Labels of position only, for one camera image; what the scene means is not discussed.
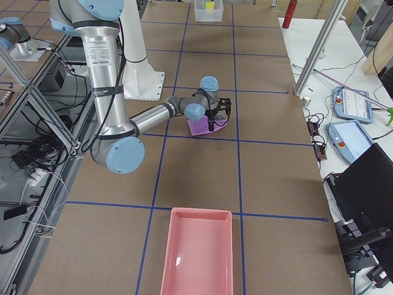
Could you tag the aluminium frame post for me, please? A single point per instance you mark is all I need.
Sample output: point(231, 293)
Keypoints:
point(319, 45)

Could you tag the grabber stick green tip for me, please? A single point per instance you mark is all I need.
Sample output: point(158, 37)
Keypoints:
point(382, 106)

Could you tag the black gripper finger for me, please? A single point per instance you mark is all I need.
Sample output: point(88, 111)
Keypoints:
point(211, 125)

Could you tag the pink plastic bin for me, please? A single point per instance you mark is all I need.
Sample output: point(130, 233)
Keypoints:
point(199, 252)

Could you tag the far teach pendant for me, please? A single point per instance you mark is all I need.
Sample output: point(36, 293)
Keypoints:
point(348, 105)

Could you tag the near teach pendant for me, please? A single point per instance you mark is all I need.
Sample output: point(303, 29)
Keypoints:
point(349, 138)

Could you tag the yellow plastic cup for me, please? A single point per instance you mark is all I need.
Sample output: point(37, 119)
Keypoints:
point(209, 5)

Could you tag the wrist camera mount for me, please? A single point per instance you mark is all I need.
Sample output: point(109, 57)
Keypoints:
point(224, 104)

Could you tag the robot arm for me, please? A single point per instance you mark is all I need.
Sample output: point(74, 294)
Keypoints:
point(117, 64)

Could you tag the teach pendant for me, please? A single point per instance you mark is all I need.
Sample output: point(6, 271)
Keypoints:
point(348, 105)
point(349, 138)

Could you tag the purple grey cloth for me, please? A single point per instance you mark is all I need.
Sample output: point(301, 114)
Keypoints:
point(200, 127)

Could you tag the red bottle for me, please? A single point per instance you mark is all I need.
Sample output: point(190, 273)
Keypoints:
point(289, 13)

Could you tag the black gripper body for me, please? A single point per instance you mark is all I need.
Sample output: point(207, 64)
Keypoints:
point(211, 114)

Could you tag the white translucent bin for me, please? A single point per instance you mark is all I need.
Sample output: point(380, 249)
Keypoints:
point(203, 15)

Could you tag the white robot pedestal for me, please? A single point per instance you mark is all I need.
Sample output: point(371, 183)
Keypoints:
point(140, 80)

